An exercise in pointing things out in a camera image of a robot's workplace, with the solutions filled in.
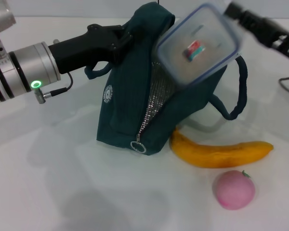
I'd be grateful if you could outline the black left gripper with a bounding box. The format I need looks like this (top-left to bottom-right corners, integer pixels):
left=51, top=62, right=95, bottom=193
left=48, top=24, right=133, bottom=74

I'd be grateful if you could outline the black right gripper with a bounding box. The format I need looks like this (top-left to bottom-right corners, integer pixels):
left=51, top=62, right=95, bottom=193
left=223, top=1, right=289, bottom=64

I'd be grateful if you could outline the dark teal insulated lunch bag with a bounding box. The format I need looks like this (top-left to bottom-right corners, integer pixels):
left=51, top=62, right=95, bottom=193
left=84, top=1, right=249, bottom=156

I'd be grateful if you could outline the clear lunch box blue rim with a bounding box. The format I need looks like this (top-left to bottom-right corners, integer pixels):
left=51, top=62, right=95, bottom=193
left=154, top=2, right=244, bottom=87

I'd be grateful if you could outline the yellow banana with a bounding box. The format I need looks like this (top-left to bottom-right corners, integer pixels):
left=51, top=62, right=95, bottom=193
left=170, top=128, right=275, bottom=169

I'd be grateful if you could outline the pink toy peach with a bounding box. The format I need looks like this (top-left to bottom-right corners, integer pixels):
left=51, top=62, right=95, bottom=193
left=214, top=169, right=256, bottom=211

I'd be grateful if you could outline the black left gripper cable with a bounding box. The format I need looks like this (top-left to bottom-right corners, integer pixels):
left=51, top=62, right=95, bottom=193
left=36, top=72, right=74, bottom=104

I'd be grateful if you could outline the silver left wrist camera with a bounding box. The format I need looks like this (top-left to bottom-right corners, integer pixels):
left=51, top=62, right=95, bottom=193
left=0, top=0, right=17, bottom=58

